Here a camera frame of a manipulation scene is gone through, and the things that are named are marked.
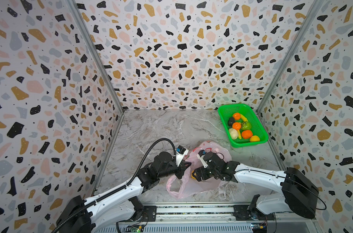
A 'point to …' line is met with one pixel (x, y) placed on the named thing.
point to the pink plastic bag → (189, 186)
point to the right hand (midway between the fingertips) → (197, 172)
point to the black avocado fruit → (231, 120)
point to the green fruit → (246, 125)
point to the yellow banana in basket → (244, 118)
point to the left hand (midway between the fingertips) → (192, 164)
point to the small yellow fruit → (192, 176)
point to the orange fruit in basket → (254, 138)
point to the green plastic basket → (257, 128)
